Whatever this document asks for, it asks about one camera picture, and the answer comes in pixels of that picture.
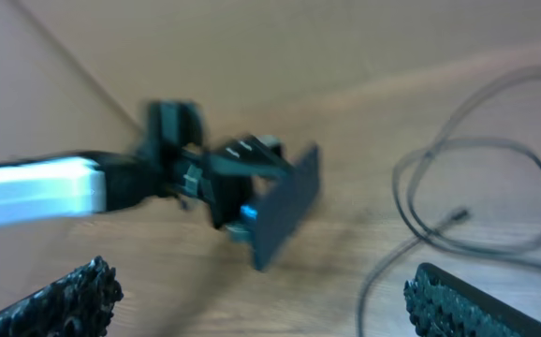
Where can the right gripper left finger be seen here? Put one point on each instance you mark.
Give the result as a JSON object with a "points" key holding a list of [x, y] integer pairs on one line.
{"points": [[79, 304]]}

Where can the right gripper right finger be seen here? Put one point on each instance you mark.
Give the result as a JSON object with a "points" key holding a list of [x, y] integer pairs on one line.
{"points": [[440, 304]]}

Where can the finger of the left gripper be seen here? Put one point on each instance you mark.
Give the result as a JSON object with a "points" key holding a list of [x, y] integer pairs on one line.
{"points": [[240, 230], [249, 156]]}

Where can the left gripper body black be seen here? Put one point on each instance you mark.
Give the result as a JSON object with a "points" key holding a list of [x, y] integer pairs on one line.
{"points": [[224, 195]]}

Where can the blue Galaxy smartphone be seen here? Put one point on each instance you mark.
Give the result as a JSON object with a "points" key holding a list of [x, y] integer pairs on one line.
{"points": [[275, 216]]}

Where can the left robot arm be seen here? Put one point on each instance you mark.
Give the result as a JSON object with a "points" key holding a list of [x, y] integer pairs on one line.
{"points": [[86, 183]]}

